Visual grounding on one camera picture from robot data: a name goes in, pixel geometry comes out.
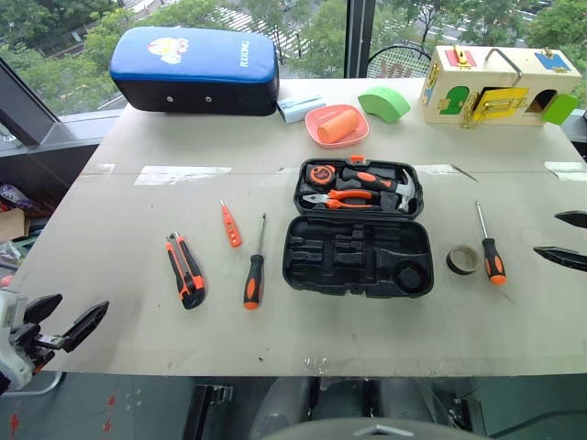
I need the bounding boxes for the pink square dish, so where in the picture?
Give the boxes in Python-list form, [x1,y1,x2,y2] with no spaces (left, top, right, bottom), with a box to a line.
[304,104,371,149]

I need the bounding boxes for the black electrical tape roll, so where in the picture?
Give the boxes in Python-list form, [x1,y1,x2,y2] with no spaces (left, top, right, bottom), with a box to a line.
[446,243,482,277]

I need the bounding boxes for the dark slanted window beam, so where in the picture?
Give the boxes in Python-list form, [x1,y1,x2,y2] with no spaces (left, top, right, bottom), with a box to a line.
[0,56,61,149]

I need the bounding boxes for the orange black utility knife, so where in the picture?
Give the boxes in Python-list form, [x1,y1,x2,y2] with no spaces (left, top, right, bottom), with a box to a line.
[164,232,206,312]

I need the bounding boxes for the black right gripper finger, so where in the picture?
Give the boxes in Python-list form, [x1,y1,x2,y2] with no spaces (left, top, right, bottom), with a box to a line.
[553,210,587,228]
[532,245,587,273]

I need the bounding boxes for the black plastic tool case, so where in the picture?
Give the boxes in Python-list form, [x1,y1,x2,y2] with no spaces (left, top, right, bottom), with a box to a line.
[282,154,436,301]

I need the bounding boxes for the small white box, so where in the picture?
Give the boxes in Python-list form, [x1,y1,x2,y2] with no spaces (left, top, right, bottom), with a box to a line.
[275,94,327,126]

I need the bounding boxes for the orange voltage tester pen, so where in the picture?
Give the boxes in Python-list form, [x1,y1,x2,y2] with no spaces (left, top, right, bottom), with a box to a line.
[218,198,244,249]

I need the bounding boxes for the brown cardboard box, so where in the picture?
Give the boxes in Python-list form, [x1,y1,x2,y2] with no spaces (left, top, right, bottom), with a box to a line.
[0,207,31,243]

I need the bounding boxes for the wooden latch busy box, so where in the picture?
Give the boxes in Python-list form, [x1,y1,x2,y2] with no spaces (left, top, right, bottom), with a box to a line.
[418,44,583,131]

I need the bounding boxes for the orange black tape measure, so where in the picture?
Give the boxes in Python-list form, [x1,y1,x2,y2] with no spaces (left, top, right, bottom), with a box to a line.
[305,163,338,190]

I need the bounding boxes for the orange foam cylinder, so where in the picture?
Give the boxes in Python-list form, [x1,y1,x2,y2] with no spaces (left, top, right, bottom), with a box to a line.
[316,109,360,145]

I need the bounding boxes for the dark window frame post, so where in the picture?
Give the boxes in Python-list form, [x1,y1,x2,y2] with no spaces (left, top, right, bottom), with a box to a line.
[345,0,378,80]

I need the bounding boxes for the grey metal tube frame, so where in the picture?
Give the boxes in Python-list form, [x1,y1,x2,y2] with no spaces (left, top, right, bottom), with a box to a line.
[6,370,66,397]

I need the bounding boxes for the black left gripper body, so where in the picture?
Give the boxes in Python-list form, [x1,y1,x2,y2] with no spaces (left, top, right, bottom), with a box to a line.
[7,321,70,374]

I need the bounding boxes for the green foam arch block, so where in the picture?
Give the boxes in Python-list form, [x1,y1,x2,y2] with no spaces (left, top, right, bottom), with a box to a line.
[357,84,412,126]

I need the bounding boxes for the orange handled pliers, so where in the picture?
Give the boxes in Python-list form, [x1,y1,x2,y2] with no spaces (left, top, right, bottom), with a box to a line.
[302,187,382,210]

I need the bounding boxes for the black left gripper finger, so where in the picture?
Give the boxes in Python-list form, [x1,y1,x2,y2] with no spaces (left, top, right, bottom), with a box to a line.
[61,300,111,354]
[23,293,63,325]

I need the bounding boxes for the metal table bracket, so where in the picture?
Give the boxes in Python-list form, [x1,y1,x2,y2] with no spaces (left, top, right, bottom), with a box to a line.
[183,383,236,440]

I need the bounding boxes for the blue black padded cushion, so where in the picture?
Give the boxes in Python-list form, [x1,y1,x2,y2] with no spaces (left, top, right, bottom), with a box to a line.
[107,25,282,117]

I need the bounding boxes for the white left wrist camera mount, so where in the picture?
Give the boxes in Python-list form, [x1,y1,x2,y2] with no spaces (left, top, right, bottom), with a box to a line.
[0,290,36,391]

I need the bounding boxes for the black racket red strings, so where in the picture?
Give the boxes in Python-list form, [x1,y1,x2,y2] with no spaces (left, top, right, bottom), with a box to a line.
[366,42,433,80]

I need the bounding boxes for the claw hammer orange black handle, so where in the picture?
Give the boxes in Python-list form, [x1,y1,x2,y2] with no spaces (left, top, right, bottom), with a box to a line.
[341,165,417,214]

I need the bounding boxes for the orange black handled screwdriver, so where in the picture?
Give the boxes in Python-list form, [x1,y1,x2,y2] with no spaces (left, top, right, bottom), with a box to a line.
[474,199,509,287]
[242,212,269,312]

